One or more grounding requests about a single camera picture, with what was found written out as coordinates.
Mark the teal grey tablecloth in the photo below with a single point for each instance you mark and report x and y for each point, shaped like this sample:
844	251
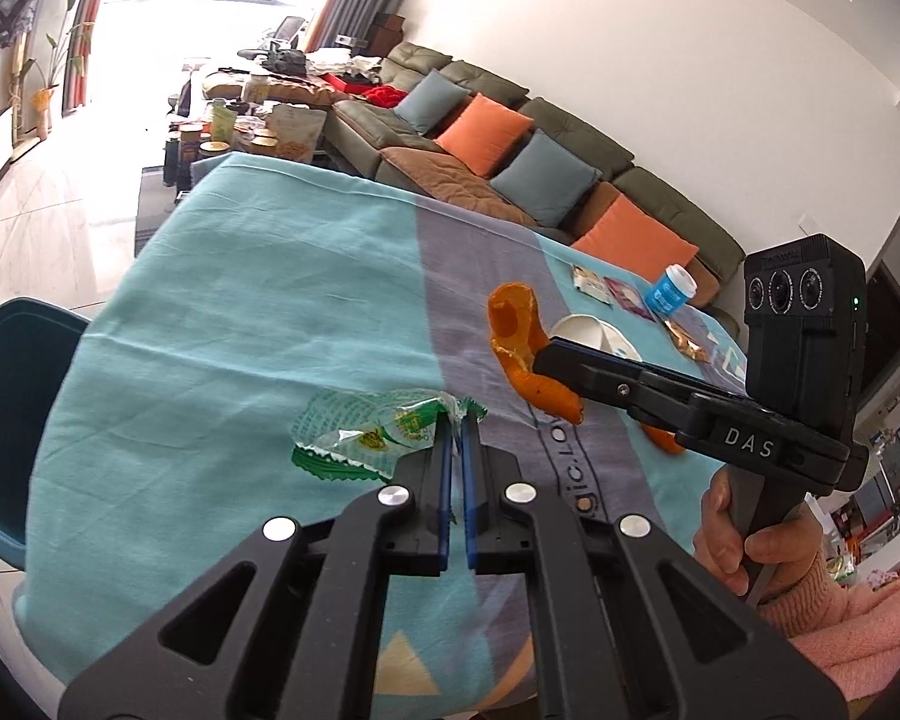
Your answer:
274	293

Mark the blue cushion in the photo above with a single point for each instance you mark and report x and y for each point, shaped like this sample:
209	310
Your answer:
430	102
545	180

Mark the white dotted paper cup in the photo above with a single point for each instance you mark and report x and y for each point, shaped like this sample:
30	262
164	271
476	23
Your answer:
596	334

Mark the cluttered coffee table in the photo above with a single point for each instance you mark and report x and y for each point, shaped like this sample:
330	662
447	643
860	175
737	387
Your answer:
291	128

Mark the orange peel piece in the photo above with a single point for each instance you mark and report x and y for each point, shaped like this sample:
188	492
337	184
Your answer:
664	440
516	336

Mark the maroon snack packet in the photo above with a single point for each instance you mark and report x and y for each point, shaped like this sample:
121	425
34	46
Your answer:
628	297

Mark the person's right hand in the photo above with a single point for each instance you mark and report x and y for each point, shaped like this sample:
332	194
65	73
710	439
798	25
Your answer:
791	547

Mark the pink sweater forearm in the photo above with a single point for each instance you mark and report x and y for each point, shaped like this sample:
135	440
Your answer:
851	635

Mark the orange cushion near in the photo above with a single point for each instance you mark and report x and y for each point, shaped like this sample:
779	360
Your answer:
626	237

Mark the blue cushion near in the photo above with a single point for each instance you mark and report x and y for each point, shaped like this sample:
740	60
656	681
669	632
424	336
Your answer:
545	180

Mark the white yellow snack packet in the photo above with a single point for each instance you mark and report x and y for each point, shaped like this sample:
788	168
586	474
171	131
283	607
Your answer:
591	285

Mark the blue white paper cup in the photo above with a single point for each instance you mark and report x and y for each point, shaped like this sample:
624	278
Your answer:
675	288

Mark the orange cushion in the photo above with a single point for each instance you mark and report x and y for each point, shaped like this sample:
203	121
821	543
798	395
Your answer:
626	237
483	134

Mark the brown seat pad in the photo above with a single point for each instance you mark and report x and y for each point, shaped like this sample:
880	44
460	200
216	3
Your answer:
442	177

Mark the left orange grey curtain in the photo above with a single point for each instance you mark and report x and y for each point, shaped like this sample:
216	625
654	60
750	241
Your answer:
74	93

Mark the green clear plastic wrapper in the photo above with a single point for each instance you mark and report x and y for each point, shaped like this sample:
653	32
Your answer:
359	436

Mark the orange cushion far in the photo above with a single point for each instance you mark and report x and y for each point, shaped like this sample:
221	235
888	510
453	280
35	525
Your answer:
483	134

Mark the tall green potted plant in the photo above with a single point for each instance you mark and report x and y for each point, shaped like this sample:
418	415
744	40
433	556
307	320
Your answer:
48	59

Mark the teal plastic trash bin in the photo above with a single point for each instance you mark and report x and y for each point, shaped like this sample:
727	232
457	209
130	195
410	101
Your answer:
37	346

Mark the small gold snack packet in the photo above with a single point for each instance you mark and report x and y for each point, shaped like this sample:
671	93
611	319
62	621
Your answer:
684	342

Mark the blue cushion far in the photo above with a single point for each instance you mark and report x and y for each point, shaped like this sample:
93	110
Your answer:
430	102

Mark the covered standing fan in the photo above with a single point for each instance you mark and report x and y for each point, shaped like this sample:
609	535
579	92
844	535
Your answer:
16	21

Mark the brown ottoman bench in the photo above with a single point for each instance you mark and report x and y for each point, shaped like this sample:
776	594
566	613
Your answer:
231	85

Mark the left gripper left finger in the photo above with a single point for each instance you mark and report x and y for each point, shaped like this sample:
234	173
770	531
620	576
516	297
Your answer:
288	625

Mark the green sectional sofa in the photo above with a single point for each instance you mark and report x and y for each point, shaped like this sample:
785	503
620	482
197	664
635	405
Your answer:
358	130

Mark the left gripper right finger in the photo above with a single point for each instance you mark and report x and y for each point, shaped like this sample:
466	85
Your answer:
624	623

